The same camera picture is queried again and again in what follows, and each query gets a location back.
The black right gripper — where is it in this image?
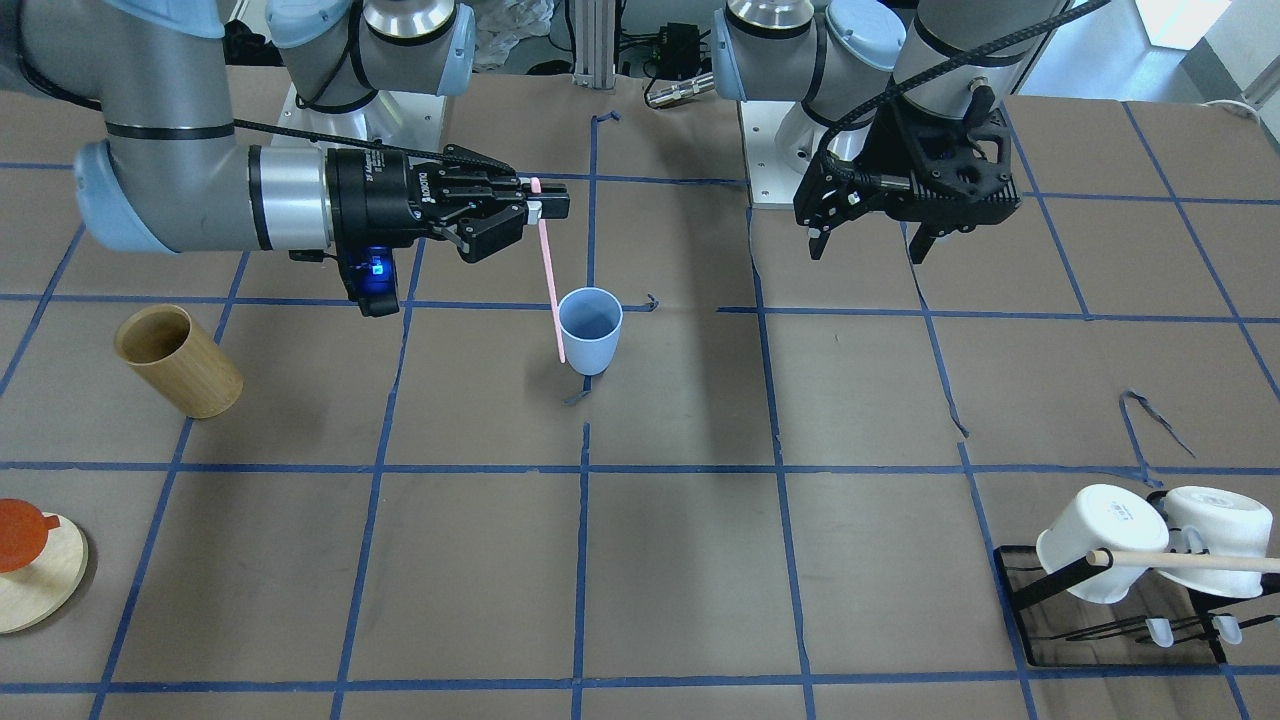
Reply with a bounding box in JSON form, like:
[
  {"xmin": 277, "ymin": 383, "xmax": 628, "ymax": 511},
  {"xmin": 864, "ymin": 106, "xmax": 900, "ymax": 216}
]
[{"xmin": 325, "ymin": 149, "xmax": 571, "ymax": 316}]

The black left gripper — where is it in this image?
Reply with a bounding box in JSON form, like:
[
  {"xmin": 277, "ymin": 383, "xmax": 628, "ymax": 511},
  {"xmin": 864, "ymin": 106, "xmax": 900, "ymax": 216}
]
[{"xmin": 794, "ymin": 95, "xmax": 1021, "ymax": 266}]

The pink chopstick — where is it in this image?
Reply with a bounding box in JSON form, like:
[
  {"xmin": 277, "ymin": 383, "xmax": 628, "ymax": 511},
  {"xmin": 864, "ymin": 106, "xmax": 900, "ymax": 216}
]
[{"xmin": 536, "ymin": 200, "xmax": 567, "ymax": 364}]

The light blue plastic cup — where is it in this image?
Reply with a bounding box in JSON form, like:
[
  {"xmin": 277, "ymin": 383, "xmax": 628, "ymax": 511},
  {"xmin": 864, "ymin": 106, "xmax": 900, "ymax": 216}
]
[{"xmin": 559, "ymin": 287, "xmax": 625, "ymax": 377}]

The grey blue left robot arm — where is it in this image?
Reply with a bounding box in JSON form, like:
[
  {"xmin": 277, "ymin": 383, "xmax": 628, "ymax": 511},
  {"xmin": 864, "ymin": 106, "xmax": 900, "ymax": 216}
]
[{"xmin": 710, "ymin": 1, "xmax": 1092, "ymax": 264}]

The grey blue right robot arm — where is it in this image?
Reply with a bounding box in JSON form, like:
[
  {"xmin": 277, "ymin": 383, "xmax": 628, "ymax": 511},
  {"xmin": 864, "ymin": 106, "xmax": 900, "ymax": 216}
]
[{"xmin": 3, "ymin": 1, "xmax": 571, "ymax": 316}]

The bamboo wooden cup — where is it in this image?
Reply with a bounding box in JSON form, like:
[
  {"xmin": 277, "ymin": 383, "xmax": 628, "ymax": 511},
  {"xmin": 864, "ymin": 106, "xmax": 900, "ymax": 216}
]
[{"xmin": 113, "ymin": 304, "xmax": 244, "ymax": 419}]

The silver metal connector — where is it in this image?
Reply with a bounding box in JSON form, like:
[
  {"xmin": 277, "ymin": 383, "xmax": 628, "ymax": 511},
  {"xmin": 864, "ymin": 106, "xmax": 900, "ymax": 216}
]
[{"xmin": 643, "ymin": 72, "xmax": 716, "ymax": 110}]

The crumpled clear plastic bag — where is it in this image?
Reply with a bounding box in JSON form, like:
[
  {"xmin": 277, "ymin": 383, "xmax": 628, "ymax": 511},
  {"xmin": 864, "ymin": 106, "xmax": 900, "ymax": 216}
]
[{"xmin": 468, "ymin": 1, "xmax": 556, "ymax": 72}]

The black power adapter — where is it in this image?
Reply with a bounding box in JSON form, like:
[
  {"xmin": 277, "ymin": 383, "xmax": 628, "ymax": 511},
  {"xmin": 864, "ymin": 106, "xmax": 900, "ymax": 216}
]
[{"xmin": 644, "ymin": 23, "xmax": 703, "ymax": 79}]

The black cloth bundle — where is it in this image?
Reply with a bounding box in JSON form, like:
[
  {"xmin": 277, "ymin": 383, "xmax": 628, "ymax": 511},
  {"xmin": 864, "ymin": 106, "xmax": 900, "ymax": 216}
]
[{"xmin": 221, "ymin": 19, "xmax": 285, "ymax": 67}]

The white ceramic mug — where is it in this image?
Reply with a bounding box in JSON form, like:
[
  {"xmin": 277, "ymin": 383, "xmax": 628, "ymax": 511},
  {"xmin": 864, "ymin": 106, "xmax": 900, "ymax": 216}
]
[
  {"xmin": 1157, "ymin": 486, "xmax": 1274, "ymax": 600},
  {"xmin": 1036, "ymin": 484, "xmax": 1169, "ymax": 573}
]

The wooden rack dowel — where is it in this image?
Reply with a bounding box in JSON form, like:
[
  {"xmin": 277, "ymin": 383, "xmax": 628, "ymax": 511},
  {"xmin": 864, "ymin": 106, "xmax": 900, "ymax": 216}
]
[{"xmin": 1083, "ymin": 548, "xmax": 1280, "ymax": 574}]

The orange silicone lid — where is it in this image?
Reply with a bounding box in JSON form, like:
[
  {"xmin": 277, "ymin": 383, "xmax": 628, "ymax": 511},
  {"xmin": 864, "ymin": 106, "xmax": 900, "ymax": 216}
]
[{"xmin": 1, "ymin": 498, "xmax": 61, "ymax": 573}]

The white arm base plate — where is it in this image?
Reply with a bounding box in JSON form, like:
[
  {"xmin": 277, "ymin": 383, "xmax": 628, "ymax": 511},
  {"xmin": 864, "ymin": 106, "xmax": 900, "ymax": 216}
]
[
  {"xmin": 278, "ymin": 87, "xmax": 448, "ymax": 152},
  {"xmin": 737, "ymin": 101, "xmax": 826, "ymax": 209}
]

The black corrugated cable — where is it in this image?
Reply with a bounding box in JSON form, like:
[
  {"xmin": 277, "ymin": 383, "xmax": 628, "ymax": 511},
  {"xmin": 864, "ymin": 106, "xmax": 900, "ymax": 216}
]
[{"xmin": 820, "ymin": 0, "xmax": 1111, "ymax": 151}]

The aluminium frame post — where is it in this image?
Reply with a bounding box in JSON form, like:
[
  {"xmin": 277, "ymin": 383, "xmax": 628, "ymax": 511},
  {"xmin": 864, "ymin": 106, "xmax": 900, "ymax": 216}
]
[{"xmin": 564, "ymin": 0, "xmax": 620, "ymax": 92}]

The black wire mug rack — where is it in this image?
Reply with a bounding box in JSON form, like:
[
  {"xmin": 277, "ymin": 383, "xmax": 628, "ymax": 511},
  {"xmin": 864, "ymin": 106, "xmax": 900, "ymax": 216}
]
[{"xmin": 995, "ymin": 489, "xmax": 1277, "ymax": 667}]

